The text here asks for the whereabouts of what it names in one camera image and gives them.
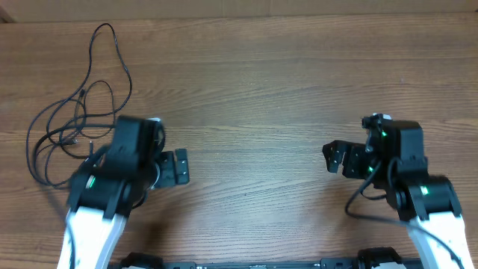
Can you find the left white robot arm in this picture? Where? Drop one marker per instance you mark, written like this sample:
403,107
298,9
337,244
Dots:
113,181

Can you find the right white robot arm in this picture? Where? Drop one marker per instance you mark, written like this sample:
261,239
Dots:
392,159

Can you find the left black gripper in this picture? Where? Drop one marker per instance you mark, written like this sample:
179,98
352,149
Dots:
178,167

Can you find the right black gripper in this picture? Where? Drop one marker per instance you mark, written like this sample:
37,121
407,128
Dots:
349,160

